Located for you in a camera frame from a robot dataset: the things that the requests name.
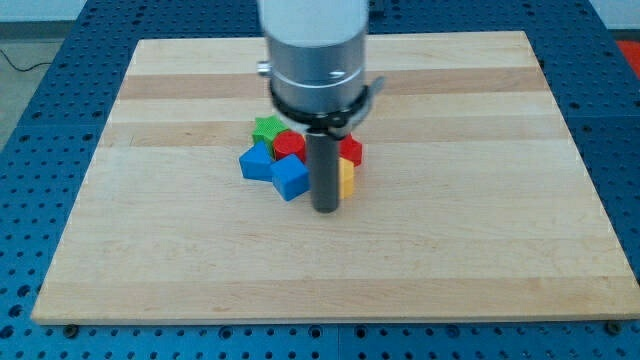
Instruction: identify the red cylinder block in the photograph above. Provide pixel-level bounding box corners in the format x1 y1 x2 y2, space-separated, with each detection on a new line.
272 130 306 163

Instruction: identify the green star block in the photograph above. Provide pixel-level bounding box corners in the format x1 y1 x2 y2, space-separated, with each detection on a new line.
252 115 288 156

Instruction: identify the black cable on floor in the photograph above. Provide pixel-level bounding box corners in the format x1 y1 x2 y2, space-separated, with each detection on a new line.
0 48 53 73

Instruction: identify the light wooden board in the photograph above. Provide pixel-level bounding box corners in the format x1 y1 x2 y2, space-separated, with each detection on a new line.
32 31 639 325

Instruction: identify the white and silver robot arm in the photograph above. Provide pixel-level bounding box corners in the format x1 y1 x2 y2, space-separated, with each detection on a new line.
257 0 369 113

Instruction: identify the black cylindrical pointer rod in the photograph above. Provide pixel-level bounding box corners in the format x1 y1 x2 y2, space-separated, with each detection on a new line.
306 134 339 213

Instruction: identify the blue pentagon block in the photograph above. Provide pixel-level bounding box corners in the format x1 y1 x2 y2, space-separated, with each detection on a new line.
239 141 273 182

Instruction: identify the blue cube block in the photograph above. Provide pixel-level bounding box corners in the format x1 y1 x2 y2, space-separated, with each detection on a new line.
270 154 310 201

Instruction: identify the red star block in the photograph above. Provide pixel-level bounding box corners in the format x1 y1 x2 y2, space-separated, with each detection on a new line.
339 134 363 167

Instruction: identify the yellow block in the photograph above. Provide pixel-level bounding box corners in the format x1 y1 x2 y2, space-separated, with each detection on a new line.
339 158 355 200

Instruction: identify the black clamp ring bracket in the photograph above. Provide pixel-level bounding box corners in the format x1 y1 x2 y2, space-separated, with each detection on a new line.
269 76 386 140

